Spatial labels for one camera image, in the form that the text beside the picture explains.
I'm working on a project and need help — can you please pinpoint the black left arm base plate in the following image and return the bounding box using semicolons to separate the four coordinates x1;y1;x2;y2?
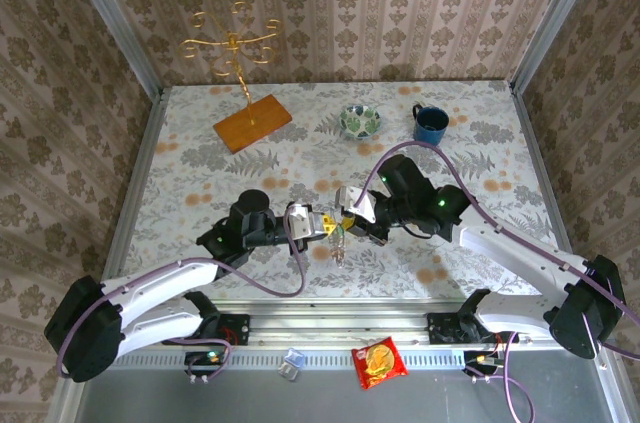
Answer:
162;313;252;348

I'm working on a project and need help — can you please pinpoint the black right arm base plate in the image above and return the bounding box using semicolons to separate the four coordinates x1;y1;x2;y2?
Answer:
425;311;519;346

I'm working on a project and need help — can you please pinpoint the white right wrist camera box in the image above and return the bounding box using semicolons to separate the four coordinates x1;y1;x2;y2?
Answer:
334;184;378;226

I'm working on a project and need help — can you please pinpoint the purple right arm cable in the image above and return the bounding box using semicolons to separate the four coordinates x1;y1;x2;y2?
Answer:
358;139;640;423

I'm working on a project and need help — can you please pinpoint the wide aluminium base rail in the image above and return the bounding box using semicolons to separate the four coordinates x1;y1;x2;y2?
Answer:
73;299;613;350

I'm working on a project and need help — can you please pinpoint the aluminium frame post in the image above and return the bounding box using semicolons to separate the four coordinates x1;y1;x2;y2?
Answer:
508;0;610;90
56;0;165;95

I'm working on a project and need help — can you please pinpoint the grey metal tray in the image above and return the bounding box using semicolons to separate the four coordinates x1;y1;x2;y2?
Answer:
48;347;633;423

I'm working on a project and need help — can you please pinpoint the green leaf pattern bowl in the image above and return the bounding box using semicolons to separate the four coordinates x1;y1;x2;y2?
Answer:
339;103;383;141

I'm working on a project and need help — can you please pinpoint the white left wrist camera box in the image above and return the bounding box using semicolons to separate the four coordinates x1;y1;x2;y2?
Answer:
285;203;316;241

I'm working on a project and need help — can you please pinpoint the dark blue mug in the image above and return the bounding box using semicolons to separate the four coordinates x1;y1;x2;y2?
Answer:
411;102;451;147

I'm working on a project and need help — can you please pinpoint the gold wire stand wooden base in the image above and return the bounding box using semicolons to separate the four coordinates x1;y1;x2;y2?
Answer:
180;1;294;156

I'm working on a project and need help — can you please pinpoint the red snack packet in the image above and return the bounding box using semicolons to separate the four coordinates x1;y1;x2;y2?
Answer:
350;335;409;391

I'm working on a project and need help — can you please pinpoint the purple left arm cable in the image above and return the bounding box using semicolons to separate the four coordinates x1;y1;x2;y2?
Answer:
56;205;308;384

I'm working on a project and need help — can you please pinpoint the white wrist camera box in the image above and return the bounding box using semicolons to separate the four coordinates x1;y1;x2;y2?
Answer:
334;184;378;226
285;203;316;241

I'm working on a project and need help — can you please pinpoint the aluminium table edge rail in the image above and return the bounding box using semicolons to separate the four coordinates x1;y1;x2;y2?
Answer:
508;81;581;264
97;86;169;294

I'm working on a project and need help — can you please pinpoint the small black controller board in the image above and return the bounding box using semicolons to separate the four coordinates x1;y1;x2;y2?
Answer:
184;349;227;379
463;349;504;379

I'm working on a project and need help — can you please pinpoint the clear plastic packet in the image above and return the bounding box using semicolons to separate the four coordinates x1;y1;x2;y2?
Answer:
277;347;307;383

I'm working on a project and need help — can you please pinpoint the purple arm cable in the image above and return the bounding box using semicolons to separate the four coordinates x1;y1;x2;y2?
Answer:
358;139;640;423
56;205;308;384

